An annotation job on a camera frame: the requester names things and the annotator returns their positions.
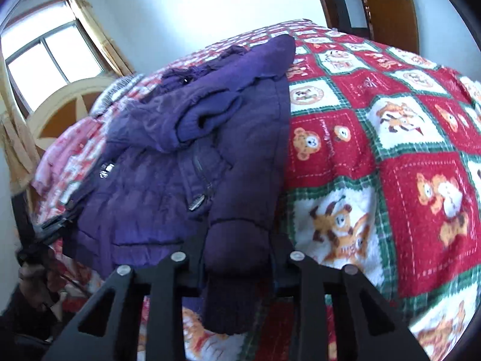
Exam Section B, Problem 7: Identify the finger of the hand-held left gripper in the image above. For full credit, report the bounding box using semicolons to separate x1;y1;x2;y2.
38;206;83;239

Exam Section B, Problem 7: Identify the long yellow curtain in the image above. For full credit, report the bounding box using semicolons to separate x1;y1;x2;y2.
0;54;43;193

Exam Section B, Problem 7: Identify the brown wooden door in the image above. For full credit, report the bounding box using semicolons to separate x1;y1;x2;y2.
351;0;420;55

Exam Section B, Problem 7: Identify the window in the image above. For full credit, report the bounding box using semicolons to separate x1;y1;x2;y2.
1;0;108;118

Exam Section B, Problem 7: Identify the striped pillow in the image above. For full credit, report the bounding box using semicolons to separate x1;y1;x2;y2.
91;73;146;116

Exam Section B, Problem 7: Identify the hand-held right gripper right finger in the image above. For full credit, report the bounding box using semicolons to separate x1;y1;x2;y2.
268;232;431;361

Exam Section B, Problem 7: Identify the red cartoon printed bedspread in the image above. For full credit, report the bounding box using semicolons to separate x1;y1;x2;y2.
34;18;481;361

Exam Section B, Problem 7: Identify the pink folded quilt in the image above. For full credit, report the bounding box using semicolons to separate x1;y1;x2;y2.
32;116;106;212

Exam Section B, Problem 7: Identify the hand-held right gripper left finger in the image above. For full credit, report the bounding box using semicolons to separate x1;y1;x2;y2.
41;229;211;361

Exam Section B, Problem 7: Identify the purple padded jacket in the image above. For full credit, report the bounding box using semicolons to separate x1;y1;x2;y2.
66;34;297;336

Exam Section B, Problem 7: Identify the wooden bed headboard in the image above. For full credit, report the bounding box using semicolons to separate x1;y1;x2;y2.
26;77;121;152

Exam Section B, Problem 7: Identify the brown door frame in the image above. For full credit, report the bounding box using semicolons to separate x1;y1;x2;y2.
309;0;372;35

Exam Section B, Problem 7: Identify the short yellow curtain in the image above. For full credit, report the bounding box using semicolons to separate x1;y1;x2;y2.
65;0;135;78

